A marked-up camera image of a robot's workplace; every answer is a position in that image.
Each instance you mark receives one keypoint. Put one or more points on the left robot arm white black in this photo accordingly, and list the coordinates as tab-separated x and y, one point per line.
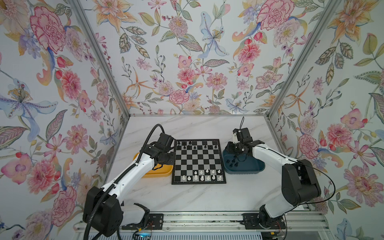
105	210

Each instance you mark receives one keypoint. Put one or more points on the right aluminium corner post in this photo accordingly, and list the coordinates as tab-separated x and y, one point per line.
304	54

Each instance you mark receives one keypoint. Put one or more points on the black chess pieces in tray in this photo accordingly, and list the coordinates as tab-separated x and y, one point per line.
232	163

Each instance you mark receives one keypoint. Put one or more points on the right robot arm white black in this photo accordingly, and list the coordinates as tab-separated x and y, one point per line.
299	183

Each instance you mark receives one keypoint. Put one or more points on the left aluminium corner post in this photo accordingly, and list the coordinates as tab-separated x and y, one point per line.
91	37

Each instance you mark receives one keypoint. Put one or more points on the black chess pieces on board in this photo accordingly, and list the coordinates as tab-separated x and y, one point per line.
197	145

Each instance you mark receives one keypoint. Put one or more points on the aluminium corner post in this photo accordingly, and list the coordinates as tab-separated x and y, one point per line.
91	37
304	54

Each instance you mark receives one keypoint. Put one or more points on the black white chess board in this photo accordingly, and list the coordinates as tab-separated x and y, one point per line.
197	160

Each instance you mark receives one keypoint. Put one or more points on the dark teal plastic tray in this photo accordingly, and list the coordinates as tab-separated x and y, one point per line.
247	164

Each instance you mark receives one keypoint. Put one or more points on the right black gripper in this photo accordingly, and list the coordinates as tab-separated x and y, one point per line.
229	147

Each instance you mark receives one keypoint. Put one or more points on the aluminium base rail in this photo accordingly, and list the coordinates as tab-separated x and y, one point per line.
232	221

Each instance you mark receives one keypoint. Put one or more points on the yellow plastic tray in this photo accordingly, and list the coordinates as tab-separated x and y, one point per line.
160	171

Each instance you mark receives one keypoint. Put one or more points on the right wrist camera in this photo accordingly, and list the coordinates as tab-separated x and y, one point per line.
242	136

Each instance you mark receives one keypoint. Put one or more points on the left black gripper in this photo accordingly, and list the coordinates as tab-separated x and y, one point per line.
172	158

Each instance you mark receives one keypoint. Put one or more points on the white chess pieces on board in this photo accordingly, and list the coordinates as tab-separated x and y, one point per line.
200	176

